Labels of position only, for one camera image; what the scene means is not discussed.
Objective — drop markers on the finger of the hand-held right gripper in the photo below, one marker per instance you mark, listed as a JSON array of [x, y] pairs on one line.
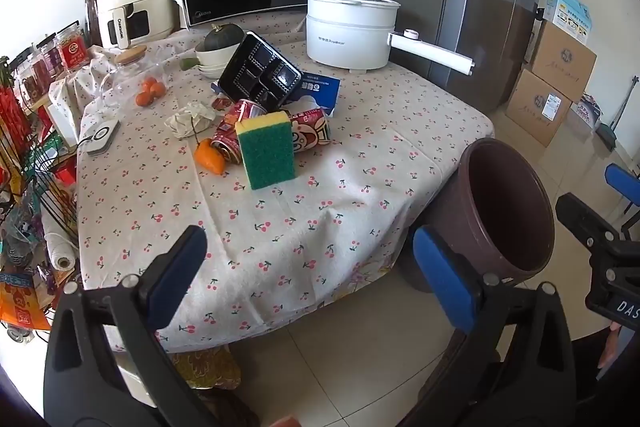
[[620, 179], [575, 214]]

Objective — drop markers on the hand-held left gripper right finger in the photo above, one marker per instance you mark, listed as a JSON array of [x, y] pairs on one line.
[[445, 277]]

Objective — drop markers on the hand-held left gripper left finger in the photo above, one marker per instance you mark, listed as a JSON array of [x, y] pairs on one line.
[[175, 277]]

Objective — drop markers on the brown plastic bin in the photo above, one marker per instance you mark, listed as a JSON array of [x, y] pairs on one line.
[[505, 207]]

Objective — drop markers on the orange bell pepper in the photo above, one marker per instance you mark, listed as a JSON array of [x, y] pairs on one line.
[[210, 157]]

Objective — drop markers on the green and yellow sponge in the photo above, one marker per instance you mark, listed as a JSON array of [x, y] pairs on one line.
[[265, 152]]

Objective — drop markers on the white tissue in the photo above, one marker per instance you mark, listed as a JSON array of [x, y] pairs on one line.
[[190, 119]]

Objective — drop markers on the red cartoon drink can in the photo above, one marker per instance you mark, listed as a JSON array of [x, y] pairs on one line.
[[310, 132]]

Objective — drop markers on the black plastic food tray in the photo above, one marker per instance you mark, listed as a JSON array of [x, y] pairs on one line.
[[260, 72]]

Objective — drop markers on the blue tissue pack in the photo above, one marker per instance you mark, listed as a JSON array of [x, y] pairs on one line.
[[322, 89]]

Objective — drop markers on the person's right hand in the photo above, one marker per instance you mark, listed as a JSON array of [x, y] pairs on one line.
[[611, 347]]

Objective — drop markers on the printed bag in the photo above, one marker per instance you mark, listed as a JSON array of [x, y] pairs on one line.
[[586, 111]]

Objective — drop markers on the brown cardboard box with label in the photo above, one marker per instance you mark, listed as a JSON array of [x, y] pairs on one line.
[[537, 107]]

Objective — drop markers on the cherry print tablecloth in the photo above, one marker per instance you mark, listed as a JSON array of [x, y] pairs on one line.
[[325, 207]]

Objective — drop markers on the blue and white carton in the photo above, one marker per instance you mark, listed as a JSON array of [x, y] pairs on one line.
[[567, 14]]

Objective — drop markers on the small orange tangerine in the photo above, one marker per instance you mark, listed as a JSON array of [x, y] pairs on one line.
[[159, 89], [149, 83], [144, 99]]

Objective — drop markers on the white deep plate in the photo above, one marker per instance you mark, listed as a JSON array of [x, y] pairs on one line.
[[215, 71]]

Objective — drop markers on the glass jar with wooden lid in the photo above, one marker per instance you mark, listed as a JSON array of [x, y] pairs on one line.
[[131, 56]]

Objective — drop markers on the grey refrigerator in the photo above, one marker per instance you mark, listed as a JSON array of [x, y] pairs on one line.
[[475, 7]]

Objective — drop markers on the dark green pumpkin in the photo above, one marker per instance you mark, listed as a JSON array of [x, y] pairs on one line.
[[225, 39]]

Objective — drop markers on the red label jar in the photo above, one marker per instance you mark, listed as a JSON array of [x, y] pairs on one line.
[[72, 49]]

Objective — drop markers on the white electric cooking pot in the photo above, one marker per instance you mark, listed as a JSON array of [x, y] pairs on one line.
[[345, 37]]

